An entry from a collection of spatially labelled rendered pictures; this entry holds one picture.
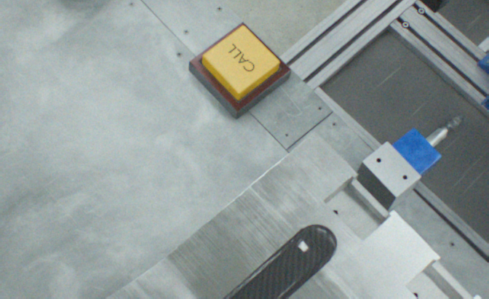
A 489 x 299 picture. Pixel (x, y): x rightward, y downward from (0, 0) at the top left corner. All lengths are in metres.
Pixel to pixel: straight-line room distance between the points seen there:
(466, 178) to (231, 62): 0.79
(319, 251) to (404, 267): 0.08
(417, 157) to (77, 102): 0.36
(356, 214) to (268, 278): 0.11
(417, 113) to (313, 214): 0.86
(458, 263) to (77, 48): 0.47
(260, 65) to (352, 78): 0.74
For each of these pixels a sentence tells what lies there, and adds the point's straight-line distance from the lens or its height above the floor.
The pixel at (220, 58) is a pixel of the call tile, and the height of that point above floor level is 0.84.
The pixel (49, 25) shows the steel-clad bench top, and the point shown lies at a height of 0.80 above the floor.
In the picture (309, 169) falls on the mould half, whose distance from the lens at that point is 0.90.
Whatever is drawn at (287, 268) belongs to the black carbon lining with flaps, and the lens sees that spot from 0.87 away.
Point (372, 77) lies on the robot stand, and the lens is 1.74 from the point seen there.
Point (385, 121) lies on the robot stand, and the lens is 1.70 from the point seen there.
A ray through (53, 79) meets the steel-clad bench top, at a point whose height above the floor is 0.80.
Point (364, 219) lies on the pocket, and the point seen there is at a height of 0.86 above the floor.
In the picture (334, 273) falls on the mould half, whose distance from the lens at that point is 0.87.
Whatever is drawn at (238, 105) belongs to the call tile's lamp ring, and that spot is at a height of 0.82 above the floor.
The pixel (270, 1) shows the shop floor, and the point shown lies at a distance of 2.04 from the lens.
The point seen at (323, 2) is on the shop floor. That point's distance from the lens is 2.05.
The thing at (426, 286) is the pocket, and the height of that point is 0.86.
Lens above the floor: 1.71
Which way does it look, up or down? 65 degrees down
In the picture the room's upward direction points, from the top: 11 degrees clockwise
